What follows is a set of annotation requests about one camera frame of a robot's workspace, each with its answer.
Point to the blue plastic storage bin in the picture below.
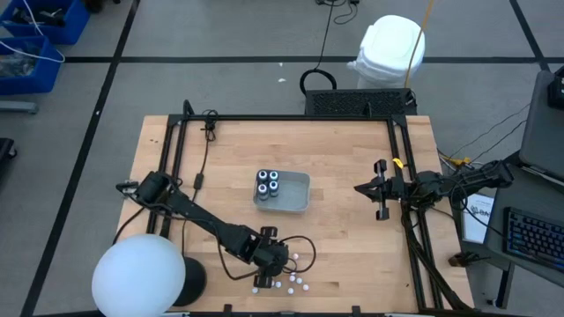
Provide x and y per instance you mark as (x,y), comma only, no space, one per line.
(72,24)
(46,81)

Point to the purple-tipped food colouring bottle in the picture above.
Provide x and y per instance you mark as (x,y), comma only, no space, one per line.
(263,189)

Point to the black aluminium frame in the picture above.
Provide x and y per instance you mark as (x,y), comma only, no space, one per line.
(286,117)

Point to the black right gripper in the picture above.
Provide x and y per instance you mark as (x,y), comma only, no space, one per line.
(392,187)

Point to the grey flat bar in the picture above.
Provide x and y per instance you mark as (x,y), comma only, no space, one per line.
(17,107)

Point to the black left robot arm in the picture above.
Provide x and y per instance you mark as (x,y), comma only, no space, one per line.
(198,213)

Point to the black backlit keyboard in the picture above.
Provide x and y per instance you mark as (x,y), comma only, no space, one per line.
(537,240)

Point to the white globe table lamp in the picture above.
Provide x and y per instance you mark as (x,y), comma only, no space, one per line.
(136,277)

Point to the grey keyboard desk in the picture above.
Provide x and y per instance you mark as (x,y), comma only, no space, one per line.
(533,198)

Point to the white paper sheet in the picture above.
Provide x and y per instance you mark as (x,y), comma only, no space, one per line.
(478,220)

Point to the blue-tipped food colouring bottle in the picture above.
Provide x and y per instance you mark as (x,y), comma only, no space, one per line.
(273,186)

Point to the black mesh computer case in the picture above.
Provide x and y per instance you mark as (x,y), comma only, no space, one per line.
(352,102)

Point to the dark-tipped food colouring bottle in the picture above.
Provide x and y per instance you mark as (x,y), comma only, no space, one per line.
(263,175)

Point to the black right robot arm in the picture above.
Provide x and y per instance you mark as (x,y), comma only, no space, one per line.
(476,178)

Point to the brown black clamp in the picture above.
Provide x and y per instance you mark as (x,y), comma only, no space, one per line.
(462,260)

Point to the yellow plug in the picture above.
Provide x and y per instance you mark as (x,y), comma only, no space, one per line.
(458,161)

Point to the black device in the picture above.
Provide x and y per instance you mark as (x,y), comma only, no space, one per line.
(557,88)

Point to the white lined trash bin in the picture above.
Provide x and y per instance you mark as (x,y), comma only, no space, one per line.
(388,48)

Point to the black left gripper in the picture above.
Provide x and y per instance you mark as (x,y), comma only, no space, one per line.
(263,255)

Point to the green-tipped food colouring bottle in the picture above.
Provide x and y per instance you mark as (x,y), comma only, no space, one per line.
(273,175)

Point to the grey desk panel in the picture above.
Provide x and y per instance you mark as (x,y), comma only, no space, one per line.
(542,132)

